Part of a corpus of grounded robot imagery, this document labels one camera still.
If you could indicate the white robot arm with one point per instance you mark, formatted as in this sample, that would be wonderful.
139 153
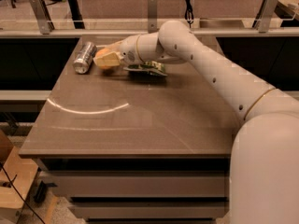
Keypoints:
264 169

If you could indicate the black table leg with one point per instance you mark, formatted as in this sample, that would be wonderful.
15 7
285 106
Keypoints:
75 13

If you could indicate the left metal rail bracket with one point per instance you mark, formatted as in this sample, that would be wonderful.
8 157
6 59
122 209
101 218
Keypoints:
42 16

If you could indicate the silver redbull can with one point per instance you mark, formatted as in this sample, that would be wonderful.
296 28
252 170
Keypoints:
84 58

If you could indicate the grey drawer cabinet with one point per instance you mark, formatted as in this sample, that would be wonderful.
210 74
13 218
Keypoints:
122 122

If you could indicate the orange fruit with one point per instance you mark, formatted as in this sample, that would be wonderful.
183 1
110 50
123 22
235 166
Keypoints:
100 52

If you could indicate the green chip bag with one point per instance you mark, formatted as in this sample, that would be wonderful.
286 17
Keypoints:
152 68

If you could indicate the wooden box at left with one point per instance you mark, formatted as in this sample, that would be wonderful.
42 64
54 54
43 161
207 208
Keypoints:
16 178

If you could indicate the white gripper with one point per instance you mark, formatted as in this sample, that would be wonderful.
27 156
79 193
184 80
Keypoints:
128 52

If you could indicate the cabinet drawer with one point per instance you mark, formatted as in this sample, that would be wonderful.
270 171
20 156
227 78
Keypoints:
149 210
137 184

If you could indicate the middle metal rail bracket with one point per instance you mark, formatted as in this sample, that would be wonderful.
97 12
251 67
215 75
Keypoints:
152 16

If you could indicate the upper cabinet drawer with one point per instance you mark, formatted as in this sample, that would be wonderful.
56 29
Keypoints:
137 184

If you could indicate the lower cabinet drawer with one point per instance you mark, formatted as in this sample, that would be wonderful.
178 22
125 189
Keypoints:
149 210

